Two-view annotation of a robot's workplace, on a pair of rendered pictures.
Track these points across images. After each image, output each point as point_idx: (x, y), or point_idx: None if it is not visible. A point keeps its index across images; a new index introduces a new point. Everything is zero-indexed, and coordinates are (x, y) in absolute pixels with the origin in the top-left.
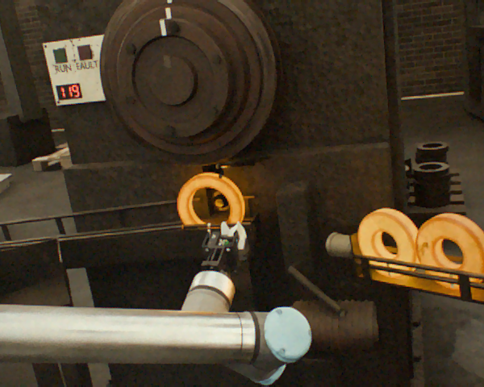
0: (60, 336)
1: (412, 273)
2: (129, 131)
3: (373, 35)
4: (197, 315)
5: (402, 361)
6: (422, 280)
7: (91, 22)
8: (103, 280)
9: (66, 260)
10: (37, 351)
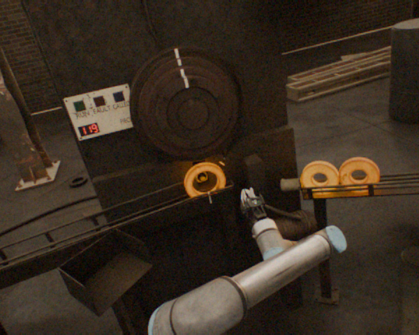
0: (272, 282)
1: (340, 190)
2: (153, 149)
3: (278, 68)
4: (304, 245)
5: None
6: (340, 192)
7: (100, 79)
8: None
9: None
10: (265, 294)
